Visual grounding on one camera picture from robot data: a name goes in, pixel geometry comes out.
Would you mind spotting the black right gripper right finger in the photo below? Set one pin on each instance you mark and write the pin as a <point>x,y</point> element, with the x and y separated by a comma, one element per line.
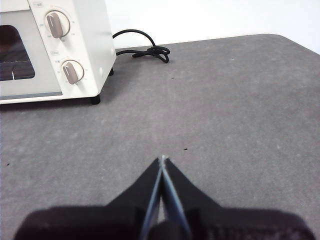
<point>225,225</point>

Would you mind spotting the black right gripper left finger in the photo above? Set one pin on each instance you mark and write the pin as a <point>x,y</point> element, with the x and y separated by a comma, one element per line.
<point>100,222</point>

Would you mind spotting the beige oven knob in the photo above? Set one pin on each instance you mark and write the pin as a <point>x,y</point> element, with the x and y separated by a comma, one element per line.
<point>72,72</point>
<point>57,24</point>

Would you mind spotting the cream Toshiba toaster oven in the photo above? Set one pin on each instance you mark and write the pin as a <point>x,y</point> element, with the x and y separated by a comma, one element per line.
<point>95,37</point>

